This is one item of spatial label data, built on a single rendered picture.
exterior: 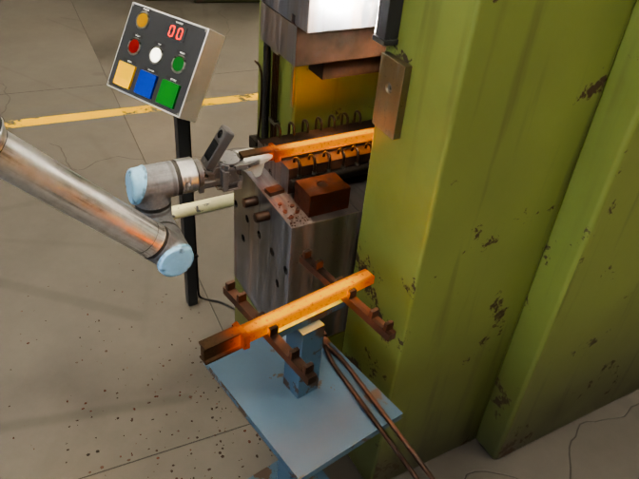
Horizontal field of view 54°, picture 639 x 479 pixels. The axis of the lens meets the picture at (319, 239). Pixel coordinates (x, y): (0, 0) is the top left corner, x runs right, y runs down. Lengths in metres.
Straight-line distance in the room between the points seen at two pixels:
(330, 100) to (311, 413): 0.95
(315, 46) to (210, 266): 1.56
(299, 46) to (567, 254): 0.87
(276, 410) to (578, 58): 1.01
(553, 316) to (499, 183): 0.51
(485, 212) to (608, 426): 1.30
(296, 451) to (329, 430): 0.09
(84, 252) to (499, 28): 2.25
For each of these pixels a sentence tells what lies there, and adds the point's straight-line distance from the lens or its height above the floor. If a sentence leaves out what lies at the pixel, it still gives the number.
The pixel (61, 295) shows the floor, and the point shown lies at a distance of 2.84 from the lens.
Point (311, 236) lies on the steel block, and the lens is 1.61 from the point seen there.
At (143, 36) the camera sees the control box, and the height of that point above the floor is 1.12.
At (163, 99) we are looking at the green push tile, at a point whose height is 0.99.
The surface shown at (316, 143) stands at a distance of 1.73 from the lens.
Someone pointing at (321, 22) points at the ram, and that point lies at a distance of 1.46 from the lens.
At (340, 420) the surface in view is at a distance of 1.48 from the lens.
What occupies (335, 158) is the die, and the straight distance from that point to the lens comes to 1.72.
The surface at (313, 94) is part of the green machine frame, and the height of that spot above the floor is 1.06.
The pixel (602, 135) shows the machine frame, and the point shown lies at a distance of 1.61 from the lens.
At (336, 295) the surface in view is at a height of 0.92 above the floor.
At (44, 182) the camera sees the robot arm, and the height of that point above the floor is 1.14.
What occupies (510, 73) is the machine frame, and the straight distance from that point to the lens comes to 1.34.
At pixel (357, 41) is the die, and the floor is 1.32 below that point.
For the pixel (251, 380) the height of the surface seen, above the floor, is 0.65.
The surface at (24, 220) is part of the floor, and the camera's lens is 3.33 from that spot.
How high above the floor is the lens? 1.83
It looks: 37 degrees down
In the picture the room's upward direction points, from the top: 6 degrees clockwise
